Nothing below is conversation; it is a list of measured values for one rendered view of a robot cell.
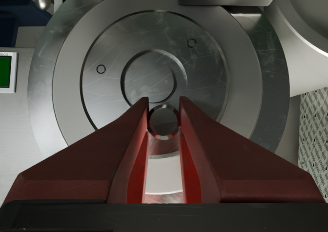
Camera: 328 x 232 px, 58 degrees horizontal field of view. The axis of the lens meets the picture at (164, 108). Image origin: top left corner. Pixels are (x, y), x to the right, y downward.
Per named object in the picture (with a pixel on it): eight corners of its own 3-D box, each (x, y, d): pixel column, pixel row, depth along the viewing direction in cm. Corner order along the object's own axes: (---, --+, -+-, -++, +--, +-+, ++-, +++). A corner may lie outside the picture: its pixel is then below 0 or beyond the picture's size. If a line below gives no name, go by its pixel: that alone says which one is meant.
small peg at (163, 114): (151, 144, 12) (140, 110, 12) (155, 141, 14) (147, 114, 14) (185, 133, 12) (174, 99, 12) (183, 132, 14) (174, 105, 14)
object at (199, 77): (205, -11, 15) (249, 135, 14) (202, 6, 17) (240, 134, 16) (62, 31, 15) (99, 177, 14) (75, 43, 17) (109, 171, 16)
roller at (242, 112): (274, -5, 16) (250, 209, 15) (213, 78, 42) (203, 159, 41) (68, -27, 17) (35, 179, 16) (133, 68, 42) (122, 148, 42)
